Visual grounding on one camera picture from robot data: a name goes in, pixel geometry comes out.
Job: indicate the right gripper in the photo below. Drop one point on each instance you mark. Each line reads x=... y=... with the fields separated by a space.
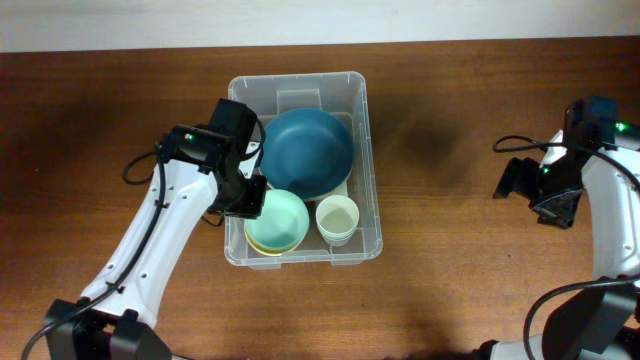
x=516 y=177

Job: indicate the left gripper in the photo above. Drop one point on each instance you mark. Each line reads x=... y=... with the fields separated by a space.
x=252 y=209

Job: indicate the green small bowl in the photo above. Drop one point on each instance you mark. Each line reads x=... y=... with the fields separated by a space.
x=284 y=220

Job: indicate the yellow small bowl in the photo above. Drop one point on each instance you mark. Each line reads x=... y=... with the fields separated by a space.
x=268 y=252

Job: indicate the blue plate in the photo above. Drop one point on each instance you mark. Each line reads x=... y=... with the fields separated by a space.
x=308 y=152

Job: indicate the cream plastic cup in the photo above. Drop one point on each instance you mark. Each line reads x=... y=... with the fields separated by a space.
x=337 y=214

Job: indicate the green plastic cup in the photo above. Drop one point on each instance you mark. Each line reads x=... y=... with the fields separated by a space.
x=330 y=235

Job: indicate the cream plate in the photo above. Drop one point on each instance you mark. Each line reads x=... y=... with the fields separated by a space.
x=270 y=187

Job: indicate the grey plastic cup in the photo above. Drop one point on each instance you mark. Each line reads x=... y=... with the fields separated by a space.
x=337 y=242

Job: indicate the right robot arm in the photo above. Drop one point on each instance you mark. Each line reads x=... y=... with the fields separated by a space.
x=594 y=155

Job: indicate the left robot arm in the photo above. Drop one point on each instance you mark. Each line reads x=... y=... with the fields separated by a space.
x=203 y=169

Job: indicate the clear plastic storage bin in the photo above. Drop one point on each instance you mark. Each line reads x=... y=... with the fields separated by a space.
x=342 y=94

